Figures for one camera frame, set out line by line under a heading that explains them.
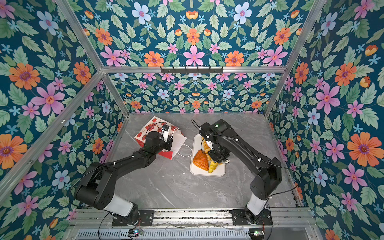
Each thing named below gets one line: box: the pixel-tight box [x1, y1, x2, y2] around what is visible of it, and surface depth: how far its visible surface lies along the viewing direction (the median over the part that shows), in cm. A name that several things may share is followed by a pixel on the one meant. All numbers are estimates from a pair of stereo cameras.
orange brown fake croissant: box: [192, 149, 209, 171], surface depth 92 cm
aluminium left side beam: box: [0, 70, 104, 195], surface depth 63 cm
